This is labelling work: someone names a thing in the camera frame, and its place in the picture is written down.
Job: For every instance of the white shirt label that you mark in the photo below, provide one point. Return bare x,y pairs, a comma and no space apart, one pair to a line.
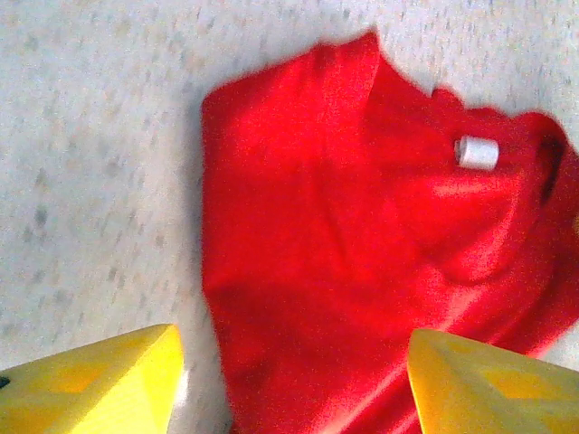
477,153

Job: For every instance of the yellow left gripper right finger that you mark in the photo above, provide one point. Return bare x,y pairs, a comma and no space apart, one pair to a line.
497,393

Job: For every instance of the red t-shirt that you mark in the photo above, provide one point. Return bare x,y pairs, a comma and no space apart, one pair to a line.
339,203

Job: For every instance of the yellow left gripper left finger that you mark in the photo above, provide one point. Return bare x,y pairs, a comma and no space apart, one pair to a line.
90,393

